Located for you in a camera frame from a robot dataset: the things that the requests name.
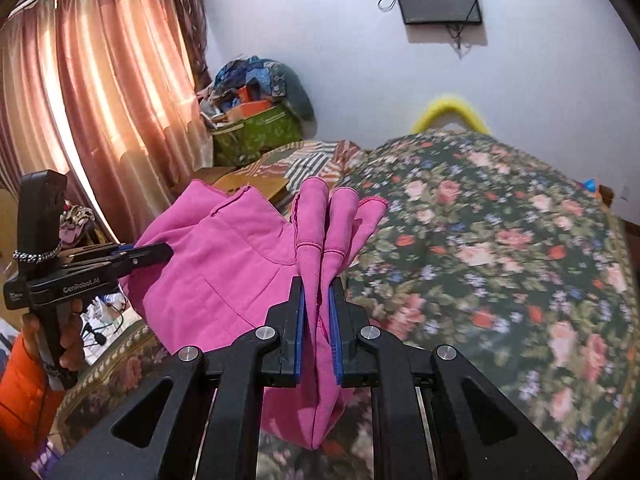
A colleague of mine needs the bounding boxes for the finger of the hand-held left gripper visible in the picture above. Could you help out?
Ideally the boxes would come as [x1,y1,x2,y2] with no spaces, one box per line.
[66,242,137,262]
[116,243,174,277]

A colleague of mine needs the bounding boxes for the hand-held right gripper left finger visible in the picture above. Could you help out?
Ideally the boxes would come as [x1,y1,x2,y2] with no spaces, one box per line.
[32,276,307,480]

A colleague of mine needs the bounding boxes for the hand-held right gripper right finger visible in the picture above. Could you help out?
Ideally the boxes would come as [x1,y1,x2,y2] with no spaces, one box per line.
[329,276,597,480]

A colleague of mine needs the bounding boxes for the pink pants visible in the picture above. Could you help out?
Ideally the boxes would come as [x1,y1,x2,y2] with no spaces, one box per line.
[120,176,391,451]

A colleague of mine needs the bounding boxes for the person's left hand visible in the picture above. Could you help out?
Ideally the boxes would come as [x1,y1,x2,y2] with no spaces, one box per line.
[21,300,87,375]

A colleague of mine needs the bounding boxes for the white cloth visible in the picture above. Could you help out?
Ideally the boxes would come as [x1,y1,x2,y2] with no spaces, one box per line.
[80,294,133,363]

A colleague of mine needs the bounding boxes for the wooden lap desk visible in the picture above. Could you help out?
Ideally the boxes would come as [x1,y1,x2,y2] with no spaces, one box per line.
[212,171,289,207]

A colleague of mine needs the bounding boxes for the orange pink curtain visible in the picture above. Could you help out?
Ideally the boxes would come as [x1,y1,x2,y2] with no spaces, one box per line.
[0,0,213,246]

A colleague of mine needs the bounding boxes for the floral bedspread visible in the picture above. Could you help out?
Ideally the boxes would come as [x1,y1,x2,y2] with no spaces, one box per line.
[50,127,635,480]

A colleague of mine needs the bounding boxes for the green patterned bag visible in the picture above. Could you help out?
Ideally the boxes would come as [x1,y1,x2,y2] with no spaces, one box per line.
[210,104,306,168]

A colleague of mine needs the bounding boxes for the striped cloth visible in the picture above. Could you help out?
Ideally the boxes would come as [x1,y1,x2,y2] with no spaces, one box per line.
[285,140,367,183]

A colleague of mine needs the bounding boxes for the orange box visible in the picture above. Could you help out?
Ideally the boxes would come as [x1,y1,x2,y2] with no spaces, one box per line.
[232,85,282,117]

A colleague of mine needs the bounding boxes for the pile of clothes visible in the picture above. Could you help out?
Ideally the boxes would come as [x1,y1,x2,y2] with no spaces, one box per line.
[199,56,317,122]

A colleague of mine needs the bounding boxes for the brown curtain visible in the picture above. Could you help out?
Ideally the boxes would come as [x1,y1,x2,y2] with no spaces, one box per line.
[170,0,215,88]

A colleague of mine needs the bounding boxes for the yellow foam arch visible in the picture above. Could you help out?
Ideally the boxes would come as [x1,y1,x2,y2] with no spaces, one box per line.
[410,92,494,137]

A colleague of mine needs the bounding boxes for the black white braided cord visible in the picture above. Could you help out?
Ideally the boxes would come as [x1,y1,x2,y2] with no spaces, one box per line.
[12,241,64,262]

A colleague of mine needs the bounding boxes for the wooden bed frame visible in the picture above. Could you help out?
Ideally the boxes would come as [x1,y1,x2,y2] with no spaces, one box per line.
[596,184,640,243]

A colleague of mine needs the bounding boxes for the black monitor cable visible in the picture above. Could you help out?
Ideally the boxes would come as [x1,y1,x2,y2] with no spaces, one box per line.
[446,22,473,53]

